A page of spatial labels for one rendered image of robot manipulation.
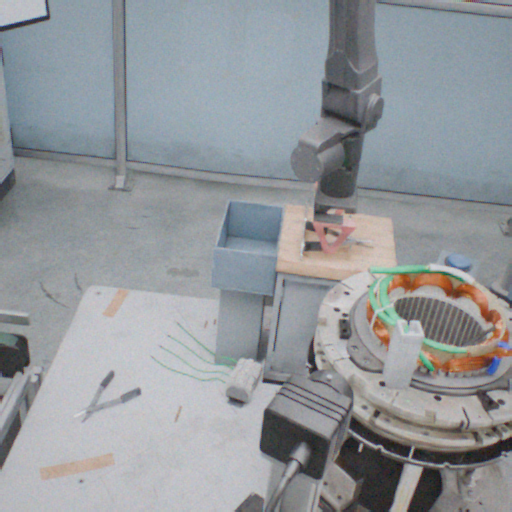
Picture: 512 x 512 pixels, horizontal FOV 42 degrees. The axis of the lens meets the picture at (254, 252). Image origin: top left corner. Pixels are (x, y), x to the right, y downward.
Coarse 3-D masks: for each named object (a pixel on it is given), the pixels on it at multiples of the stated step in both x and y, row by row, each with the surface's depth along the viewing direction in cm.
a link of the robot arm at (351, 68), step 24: (336, 0) 86; (360, 0) 85; (336, 24) 89; (360, 24) 88; (336, 48) 91; (360, 48) 90; (336, 72) 94; (360, 72) 92; (336, 96) 97; (360, 96) 94; (360, 120) 97
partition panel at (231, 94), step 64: (64, 0) 293; (128, 0) 291; (192, 0) 289; (256, 0) 287; (320, 0) 285; (64, 64) 310; (128, 64) 307; (192, 64) 305; (256, 64) 303; (320, 64) 301; (384, 64) 298; (448, 64) 296; (64, 128) 327; (128, 128) 325; (192, 128) 322; (256, 128) 319; (384, 128) 315; (448, 128) 313; (448, 192) 331
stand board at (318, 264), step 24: (288, 216) 123; (312, 216) 123; (360, 216) 125; (288, 240) 116; (312, 240) 117; (384, 240) 119; (288, 264) 111; (312, 264) 111; (336, 264) 111; (360, 264) 112; (384, 264) 113
